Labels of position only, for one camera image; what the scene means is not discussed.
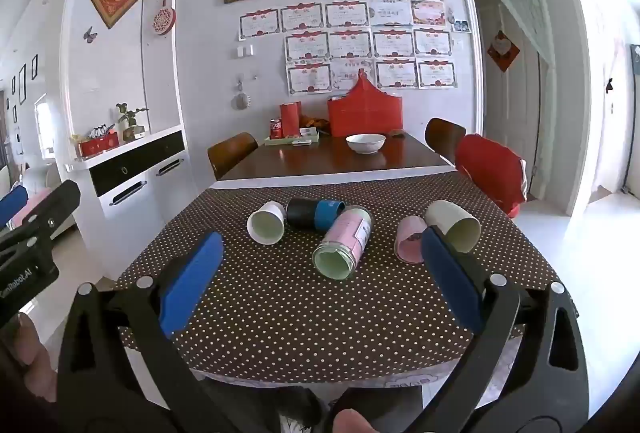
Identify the white bowl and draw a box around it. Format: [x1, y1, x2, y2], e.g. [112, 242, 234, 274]
[345, 133, 386, 156]

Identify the person's right hand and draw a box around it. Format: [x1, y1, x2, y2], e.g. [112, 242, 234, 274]
[332, 408, 377, 433]

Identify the red covered chair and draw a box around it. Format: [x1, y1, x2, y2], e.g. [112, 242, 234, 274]
[454, 133, 528, 219]

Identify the white cabinet with black drawer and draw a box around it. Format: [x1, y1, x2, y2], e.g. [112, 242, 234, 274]
[57, 123, 193, 281]

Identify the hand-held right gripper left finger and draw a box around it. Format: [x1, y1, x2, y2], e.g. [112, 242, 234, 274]
[56, 231, 281, 433]

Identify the wooden dining table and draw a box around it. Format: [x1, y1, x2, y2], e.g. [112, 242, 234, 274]
[219, 132, 452, 182]

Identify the hanging metal strainer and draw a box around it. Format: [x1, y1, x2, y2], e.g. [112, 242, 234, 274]
[231, 80, 251, 111]

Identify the group of wall certificates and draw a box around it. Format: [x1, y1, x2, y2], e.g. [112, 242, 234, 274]
[237, 0, 458, 96]

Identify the cream cup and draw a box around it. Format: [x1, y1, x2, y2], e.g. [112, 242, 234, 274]
[424, 200, 482, 254]

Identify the large red gift box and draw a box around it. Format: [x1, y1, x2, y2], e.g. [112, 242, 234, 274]
[327, 74, 405, 138]

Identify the person's left hand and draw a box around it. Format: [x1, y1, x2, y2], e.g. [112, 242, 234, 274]
[0, 313, 57, 406]

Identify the small pink cup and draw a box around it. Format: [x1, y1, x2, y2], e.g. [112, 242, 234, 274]
[394, 215, 430, 263]

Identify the pink labelled glass cup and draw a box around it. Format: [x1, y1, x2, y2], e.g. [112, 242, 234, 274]
[312, 205, 375, 280]

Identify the brown wooden chair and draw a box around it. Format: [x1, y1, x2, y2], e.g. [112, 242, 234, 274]
[424, 117, 467, 166]
[207, 132, 260, 181]

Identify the small red box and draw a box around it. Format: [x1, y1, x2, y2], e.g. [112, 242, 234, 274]
[279, 102, 302, 139]

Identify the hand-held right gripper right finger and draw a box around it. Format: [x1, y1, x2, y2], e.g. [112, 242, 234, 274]
[322, 225, 592, 433]

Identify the round red hanging ornament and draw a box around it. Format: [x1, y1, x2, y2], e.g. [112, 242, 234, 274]
[152, 0, 177, 36]

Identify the red tissue box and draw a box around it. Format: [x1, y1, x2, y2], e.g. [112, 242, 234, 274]
[75, 132, 121, 158]

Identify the white cup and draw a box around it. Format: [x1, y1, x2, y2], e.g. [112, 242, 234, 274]
[246, 201, 286, 246]

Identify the black and blue cup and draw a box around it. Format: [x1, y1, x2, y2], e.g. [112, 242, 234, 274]
[285, 198, 348, 232]

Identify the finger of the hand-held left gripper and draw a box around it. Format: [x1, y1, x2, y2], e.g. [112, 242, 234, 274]
[7, 179, 82, 245]
[0, 186, 30, 232]

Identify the brown polka dot tablecloth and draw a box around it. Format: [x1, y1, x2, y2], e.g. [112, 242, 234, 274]
[114, 170, 578, 385]

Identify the green tray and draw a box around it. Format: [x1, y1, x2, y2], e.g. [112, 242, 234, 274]
[264, 133, 321, 148]

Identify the white door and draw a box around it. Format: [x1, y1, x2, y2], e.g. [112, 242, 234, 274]
[472, 0, 543, 198]

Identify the red diamond door ornament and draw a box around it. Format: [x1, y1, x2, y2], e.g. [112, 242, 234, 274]
[487, 30, 521, 73]

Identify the small potted plant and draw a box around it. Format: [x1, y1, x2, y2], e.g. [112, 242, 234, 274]
[116, 102, 150, 143]

